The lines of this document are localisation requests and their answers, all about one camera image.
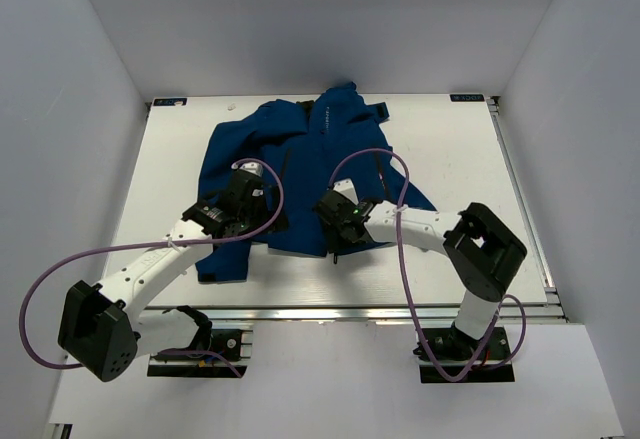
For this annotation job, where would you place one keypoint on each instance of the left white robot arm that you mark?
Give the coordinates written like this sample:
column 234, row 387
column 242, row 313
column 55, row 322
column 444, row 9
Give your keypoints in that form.
column 106, row 326

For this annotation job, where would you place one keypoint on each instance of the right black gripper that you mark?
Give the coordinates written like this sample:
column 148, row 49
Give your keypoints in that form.
column 332, row 237

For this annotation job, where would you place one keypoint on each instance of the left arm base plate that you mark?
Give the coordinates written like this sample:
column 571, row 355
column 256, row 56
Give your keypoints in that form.
column 229, row 350

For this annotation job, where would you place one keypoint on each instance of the right blue corner label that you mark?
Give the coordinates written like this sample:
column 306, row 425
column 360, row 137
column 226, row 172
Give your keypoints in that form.
column 466, row 97

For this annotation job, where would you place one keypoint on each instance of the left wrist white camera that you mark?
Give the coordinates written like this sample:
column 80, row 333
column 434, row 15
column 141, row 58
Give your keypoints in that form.
column 250, row 166

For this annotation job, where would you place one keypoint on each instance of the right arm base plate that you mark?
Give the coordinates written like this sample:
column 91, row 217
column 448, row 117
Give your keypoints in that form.
column 453, row 353

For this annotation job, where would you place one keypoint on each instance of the wrist white camera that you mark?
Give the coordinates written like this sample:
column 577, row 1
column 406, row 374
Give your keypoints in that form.
column 250, row 166
column 347, row 189

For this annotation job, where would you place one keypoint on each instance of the blue corner label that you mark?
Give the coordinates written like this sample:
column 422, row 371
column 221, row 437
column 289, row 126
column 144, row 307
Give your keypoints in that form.
column 169, row 102
column 466, row 97

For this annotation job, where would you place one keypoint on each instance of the blue and black jacket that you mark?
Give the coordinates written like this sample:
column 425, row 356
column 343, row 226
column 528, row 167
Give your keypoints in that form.
column 307, row 144

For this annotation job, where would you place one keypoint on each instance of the aluminium front rail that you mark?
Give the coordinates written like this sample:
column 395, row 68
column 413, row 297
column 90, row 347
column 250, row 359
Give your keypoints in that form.
column 550, row 312

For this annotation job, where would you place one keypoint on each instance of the white front panel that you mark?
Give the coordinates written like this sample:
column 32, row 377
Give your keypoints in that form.
column 351, row 380

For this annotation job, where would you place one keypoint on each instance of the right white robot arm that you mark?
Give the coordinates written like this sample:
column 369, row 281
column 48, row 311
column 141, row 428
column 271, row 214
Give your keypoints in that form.
column 483, row 251

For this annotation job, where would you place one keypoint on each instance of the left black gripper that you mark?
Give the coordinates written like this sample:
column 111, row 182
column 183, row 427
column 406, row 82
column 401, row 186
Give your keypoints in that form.
column 262, row 204

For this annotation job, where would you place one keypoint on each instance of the left blue corner label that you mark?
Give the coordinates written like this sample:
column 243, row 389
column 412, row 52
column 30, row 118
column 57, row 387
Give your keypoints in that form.
column 169, row 102

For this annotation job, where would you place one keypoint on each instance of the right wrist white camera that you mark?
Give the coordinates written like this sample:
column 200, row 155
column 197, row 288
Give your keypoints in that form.
column 347, row 189

